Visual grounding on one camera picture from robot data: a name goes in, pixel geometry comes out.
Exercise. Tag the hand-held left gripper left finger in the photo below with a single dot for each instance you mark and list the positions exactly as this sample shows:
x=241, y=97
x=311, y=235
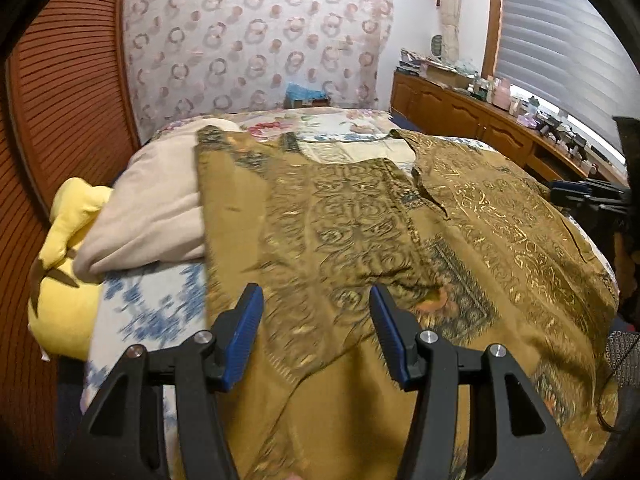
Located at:
x=246, y=330

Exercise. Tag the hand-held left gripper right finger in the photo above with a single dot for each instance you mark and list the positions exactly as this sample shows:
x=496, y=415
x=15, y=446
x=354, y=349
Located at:
x=387, y=330

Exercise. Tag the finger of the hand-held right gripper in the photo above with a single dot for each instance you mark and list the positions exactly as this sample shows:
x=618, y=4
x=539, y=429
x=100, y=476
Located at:
x=570, y=192

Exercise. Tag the golden brown patterned garment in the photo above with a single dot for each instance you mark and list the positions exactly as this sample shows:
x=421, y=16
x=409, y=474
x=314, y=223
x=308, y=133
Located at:
x=350, y=220

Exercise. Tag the blue floral white bed sheet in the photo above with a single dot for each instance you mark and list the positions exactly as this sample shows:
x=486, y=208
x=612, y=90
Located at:
x=150, y=305

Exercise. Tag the clutter of bottles and boxes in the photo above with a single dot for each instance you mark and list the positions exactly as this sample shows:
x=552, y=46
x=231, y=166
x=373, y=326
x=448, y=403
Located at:
x=520, y=105

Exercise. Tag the wooden cabinet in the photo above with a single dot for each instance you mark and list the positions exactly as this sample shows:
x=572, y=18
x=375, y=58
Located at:
x=475, y=120

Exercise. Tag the grey window blind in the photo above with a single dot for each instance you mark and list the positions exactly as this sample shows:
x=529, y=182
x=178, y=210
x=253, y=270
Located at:
x=550, y=30

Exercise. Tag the beige blanket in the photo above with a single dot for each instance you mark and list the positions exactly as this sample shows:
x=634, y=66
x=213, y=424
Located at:
x=150, y=200

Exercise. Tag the dark patterned cloth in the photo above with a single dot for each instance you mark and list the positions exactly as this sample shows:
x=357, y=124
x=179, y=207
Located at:
x=624, y=355

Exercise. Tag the yellow plush toy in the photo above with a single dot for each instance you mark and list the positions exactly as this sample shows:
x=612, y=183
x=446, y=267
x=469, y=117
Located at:
x=65, y=310

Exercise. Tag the pink floral quilt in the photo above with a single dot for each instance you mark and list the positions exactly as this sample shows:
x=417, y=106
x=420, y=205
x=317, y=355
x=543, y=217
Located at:
x=325, y=122

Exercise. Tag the beige tied curtain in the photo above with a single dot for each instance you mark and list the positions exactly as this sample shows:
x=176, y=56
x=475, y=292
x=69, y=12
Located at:
x=449, y=10

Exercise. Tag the blue crumpled bag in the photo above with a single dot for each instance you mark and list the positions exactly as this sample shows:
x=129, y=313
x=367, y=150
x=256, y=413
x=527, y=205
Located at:
x=305, y=94

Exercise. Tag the circle patterned sheer curtain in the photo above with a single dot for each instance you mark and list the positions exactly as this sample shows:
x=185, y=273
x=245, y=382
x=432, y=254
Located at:
x=250, y=35

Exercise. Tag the olive velvet pillow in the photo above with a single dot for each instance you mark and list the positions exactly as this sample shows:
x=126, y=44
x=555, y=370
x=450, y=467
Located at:
x=65, y=85

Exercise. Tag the wooden window frame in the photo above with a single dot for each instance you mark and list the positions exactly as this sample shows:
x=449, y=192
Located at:
x=494, y=15

